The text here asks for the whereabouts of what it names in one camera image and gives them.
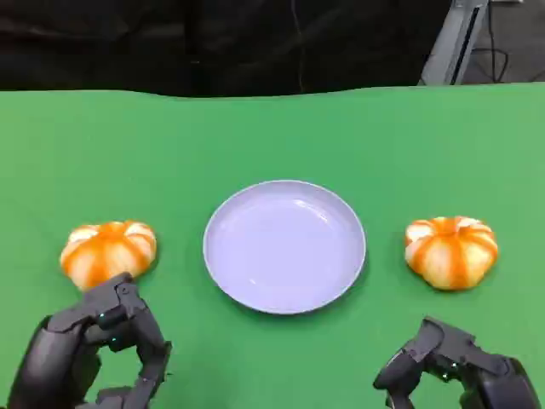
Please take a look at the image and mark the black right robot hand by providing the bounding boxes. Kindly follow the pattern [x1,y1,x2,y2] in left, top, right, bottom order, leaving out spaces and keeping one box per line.
[373,317,542,409]

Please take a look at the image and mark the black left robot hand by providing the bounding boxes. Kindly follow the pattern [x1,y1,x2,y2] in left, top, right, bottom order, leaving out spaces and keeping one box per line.
[8,272,174,409]

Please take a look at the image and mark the orange and white bread roll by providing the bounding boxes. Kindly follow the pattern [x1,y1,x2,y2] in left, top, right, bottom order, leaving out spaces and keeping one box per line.
[59,220,158,292]
[404,216,499,291]

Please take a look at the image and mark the lilac plate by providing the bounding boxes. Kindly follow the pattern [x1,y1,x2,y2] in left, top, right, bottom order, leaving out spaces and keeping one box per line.
[203,180,367,315]

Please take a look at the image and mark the black backdrop curtain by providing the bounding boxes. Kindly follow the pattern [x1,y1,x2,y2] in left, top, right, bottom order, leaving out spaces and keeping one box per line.
[0,0,453,98]

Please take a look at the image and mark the black looped floor cable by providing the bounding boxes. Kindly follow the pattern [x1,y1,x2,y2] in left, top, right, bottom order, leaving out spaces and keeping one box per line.
[484,0,519,84]

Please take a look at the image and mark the grey metal frame post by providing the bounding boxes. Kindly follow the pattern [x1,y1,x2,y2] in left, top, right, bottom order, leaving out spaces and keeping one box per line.
[418,0,491,86]

